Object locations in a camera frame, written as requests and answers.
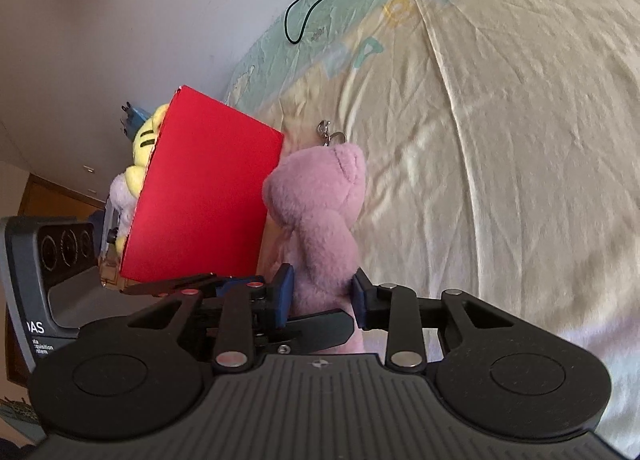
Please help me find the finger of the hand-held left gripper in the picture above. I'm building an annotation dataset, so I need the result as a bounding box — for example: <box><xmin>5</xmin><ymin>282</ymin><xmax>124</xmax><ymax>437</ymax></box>
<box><xmin>122</xmin><ymin>274</ymin><xmax>268</xmax><ymax>299</ymax></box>
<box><xmin>284</xmin><ymin>309</ymin><xmax>357</xmax><ymax>355</ymax></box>

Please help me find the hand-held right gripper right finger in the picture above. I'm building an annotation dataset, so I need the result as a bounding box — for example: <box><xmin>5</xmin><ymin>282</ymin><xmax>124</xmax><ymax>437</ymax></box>
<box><xmin>350</xmin><ymin>267</ymin><xmax>516</xmax><ymax>371</ymax></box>

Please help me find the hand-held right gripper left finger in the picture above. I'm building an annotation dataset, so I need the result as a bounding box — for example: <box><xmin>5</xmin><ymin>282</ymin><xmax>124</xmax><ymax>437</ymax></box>
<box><xmin>127</xmin><ymin>262</ymin><xmax>297</xmax><ymax>372</ymax></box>

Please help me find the pink plush pig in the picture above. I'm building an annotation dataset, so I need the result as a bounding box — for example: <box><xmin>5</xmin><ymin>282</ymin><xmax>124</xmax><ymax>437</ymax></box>
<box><xmin>262</xmin><ymin>120</ymin><xmax>368</xmax><ymax>356</ymax></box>

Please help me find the white plush rabbit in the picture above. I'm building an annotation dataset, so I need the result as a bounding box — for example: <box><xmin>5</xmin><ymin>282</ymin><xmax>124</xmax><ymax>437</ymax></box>
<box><xmin>107</xmin><ymin>172</ymin><xmax>139</xmax><ymax>242</ymax></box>

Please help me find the red cardboard box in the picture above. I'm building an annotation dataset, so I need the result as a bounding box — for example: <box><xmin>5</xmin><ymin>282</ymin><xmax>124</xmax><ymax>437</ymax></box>
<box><xmin>119</xmin><ymin>85</ymin><xmax>286</xmax><ymax>286</ymax></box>

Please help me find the yellow plush tiger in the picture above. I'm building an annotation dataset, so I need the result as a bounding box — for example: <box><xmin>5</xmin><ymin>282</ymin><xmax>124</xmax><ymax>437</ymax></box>
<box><xmin>112</xmin><ymin>102</ymin><xmax>172</xmax><ymax>254</ymax></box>

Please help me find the brown wooden cabinet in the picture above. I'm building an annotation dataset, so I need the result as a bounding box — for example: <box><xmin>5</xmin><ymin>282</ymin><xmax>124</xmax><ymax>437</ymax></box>
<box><xmin>20</xmin><ymin>172</ymin><xmax>109</xmax><ymax>237</ymax></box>

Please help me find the pale yellow printed bedsheet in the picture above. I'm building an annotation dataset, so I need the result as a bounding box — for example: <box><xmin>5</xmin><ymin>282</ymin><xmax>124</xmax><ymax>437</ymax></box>
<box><xmin>222</xmin><ymin>0</ymin><xmax>640</xmax><ymax>457</ymax></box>

